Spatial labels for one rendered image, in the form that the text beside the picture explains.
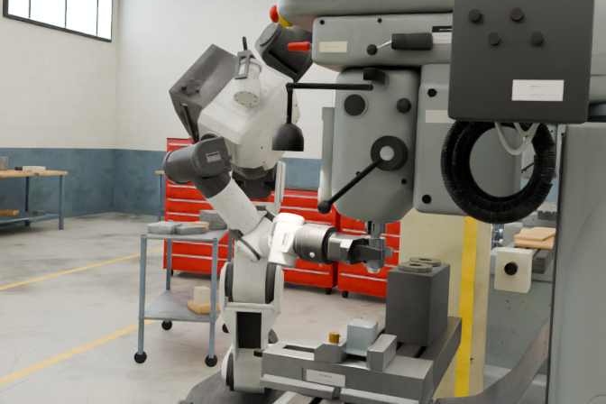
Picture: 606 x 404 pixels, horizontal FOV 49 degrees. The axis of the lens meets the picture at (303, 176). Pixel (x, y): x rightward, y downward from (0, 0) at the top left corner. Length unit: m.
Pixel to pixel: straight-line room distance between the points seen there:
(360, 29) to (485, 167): 0.37
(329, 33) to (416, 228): 1.95
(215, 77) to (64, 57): 10.20
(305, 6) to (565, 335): 0.79
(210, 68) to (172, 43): 10.59
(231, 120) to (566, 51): 0.98
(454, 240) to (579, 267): 1.98
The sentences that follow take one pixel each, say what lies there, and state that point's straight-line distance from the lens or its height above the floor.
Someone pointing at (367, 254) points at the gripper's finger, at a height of 1.23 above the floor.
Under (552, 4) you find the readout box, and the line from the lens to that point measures 1.05.
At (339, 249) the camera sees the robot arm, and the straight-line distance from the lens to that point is 1.46.
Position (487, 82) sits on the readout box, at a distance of 1.04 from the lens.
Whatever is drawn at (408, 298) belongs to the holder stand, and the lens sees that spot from 1.79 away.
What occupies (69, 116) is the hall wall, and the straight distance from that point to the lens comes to 12.07.
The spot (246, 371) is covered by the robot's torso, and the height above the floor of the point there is 0.71.
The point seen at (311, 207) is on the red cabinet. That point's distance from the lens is 6.42.
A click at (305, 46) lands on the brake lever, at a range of 1.62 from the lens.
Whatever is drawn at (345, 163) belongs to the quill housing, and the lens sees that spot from 1.37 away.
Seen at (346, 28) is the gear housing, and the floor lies 1.70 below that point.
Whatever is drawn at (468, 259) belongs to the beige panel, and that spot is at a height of 0.96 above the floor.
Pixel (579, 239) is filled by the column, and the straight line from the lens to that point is 1.24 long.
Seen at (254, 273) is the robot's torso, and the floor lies 1.05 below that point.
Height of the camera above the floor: 1.47
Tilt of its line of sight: 3 degrees down
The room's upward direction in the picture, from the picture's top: 2 degrees clockwise
